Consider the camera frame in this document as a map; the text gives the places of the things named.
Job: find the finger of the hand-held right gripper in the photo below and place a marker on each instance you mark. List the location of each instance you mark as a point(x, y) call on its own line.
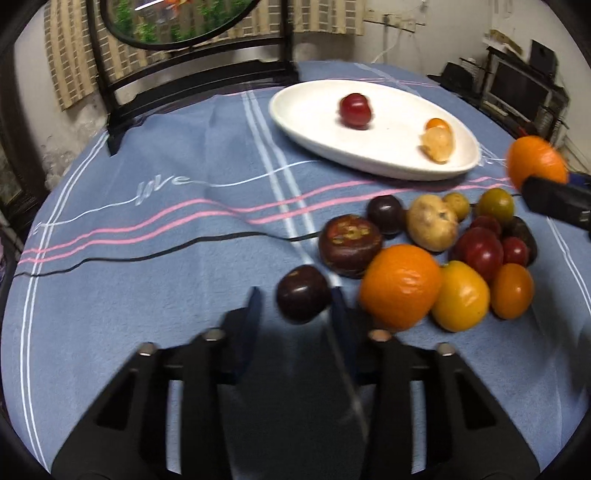
point(554, 198)
point(580, 178)

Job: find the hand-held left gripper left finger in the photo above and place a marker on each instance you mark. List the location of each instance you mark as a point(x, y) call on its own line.
point(240, 332)

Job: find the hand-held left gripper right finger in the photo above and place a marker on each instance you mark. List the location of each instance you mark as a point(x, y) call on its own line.
point(341, 309)

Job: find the dark purple plum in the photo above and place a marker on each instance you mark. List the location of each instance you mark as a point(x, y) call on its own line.
point(302, 293)
point(385, 214)

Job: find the orange mandarin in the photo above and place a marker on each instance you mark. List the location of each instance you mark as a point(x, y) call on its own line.
point(531, 159)

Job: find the green yellow tomato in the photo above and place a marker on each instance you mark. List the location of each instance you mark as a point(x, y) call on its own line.
point(495, 205)

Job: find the large orange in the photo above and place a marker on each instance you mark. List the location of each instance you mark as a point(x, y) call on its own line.
point(399, 286)

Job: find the small red cherry tomato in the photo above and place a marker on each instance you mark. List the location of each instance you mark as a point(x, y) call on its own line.
point(515, 251)
point(485, 225)

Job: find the large dark red tomato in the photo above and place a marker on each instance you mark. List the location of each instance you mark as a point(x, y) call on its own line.
point(478, 251)

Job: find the orange tomato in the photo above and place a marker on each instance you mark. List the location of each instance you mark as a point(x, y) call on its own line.
point(511, 290)

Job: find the white oval plate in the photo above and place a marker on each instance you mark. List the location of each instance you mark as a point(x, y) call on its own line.
point(392, 138)

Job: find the blue striped tablecloth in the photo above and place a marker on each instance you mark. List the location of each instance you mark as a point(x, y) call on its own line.
point(161, 277)

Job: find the computer monitor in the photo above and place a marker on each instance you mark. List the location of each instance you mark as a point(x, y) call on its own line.
point(517, 87)

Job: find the black speaker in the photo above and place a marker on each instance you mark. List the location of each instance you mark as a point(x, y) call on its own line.
point(542, 57)

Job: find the pale tan fruit piece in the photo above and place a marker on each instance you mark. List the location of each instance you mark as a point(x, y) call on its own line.
point(437, 145)

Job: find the small orange kumquat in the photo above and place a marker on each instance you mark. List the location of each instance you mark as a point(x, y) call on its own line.
point(436, 123)

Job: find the black hat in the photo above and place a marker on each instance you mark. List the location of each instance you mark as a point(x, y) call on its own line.
point(457, 76)

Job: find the clear plastic bag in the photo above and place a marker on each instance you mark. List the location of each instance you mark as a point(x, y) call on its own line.
point(64, 157)

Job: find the dark framed picture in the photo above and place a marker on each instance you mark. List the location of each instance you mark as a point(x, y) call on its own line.
point(14, 138)

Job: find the round goldfish table screen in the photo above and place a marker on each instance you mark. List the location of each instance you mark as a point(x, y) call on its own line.
point(184, 18)

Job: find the beige checked curtain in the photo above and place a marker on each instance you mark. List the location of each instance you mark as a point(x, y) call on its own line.
point(69, 55)

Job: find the white wall socket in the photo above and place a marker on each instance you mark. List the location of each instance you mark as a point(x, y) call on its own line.
point(392, 22)

